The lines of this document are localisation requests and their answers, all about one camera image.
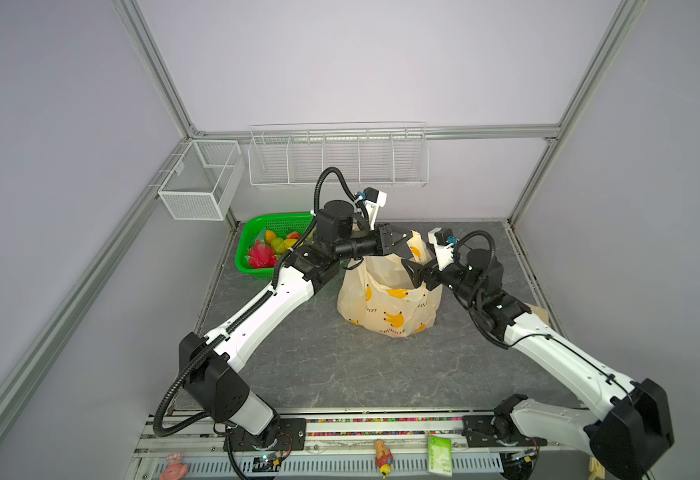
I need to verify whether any pink toy figure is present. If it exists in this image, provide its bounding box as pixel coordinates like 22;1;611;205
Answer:
159;452;189;480

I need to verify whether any beige plastic bag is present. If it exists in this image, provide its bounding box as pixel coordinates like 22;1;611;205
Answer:
337;231;443;338

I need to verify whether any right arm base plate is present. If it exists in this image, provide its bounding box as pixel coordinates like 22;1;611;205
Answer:
462;415;548;448

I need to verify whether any green plastic basket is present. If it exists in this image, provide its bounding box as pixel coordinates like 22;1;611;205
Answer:
235;213;312;280

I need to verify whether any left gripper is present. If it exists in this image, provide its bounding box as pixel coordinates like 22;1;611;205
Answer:
336;224;413;262

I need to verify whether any green yellow pear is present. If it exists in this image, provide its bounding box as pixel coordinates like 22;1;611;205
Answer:
270;237;289;255

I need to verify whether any pink dragon fruit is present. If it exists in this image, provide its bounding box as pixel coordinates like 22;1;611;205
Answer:
247;241;278;269

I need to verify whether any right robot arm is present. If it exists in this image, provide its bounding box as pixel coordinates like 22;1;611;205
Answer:
402;228;675;479

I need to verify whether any white mesh box basket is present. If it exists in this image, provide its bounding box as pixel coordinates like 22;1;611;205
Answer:
158;140;246;221

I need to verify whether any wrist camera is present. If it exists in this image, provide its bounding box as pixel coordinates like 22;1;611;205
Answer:
354;187;387;230
428;227;457;271

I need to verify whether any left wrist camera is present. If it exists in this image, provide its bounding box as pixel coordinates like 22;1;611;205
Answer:
354;187;387;230

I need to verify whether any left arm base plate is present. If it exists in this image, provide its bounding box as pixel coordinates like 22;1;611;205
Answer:
227;417;307;451

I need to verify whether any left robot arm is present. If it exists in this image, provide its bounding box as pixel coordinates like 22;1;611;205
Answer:
153;167;407;447

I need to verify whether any red yellow toy figure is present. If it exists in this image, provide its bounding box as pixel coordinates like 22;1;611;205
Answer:
374;440;394;478

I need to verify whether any green white card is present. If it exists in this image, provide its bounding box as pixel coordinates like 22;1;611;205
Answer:
427;435;453;477

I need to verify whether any white wire shelf rack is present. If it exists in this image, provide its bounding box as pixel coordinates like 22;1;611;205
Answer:
248;122;430;188

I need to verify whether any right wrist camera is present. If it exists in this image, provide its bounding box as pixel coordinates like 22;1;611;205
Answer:
428;227;457;271

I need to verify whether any aluminium front rail frame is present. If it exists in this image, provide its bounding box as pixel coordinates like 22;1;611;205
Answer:
126;410;571;479

